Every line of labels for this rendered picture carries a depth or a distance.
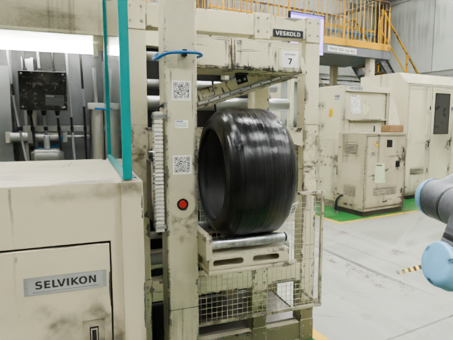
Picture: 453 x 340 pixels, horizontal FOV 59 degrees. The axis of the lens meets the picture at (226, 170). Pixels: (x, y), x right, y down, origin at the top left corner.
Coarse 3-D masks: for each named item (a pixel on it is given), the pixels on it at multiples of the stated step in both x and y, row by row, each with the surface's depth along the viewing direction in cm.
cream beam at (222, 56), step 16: (208, 48) 183; (224, 48) 185; (240, 48) 188; (256, 48) 190; (272, 48) 193; (288, 48) 196; (208, 64) 183; (224, 64) 186; (240, 64) 189; (256, 64) 191; (272, 64) 195
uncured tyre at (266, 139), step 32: (224, 128) 155; (256, 128) 154; (224, 160) 153; (256, 160) 148; (288, 160) 153; (224, 192) 199; (256, 192) 149; (288, 192) 153; (224, 224) 159; (256, 224) 157
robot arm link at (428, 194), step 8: (448, 176) 92; (424, 184) 95; (432, 184) 93; (440, 184) 91; (448, 184) 89; (416, 192) 96; (424, 192) 93; (432, 192) 90; (440, 192) 87; (416, 200) 96; (424, 200) 92; (432, 200) 89; (424, 208) 93; (432, 208) 89; (432, 216) 91
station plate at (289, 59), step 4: (284, 52) 196; (288, 52) 196; (292, 52) 197; (296, 52) 198; (284, 56) 196; (288, 56) 196; (292, 56) 197; (296, 56) 198; (284, 60) 196; (288, 60) 197; (292, 60) 197; (296, 60) 198; (284, 64) 196; (288, 64) 197; (292, 64) 198; (296, 64) 198
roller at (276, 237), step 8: (280, 232) 169; (216, 240) 159; (224, 240) 160; (232, 240) 161; (240, 240) 162; (248, 240) 163; (256, 240) 164; (264, 240) 165; (272, 240) 166; (280, 240) 168; (216, 248) 159; (224, 248) 161
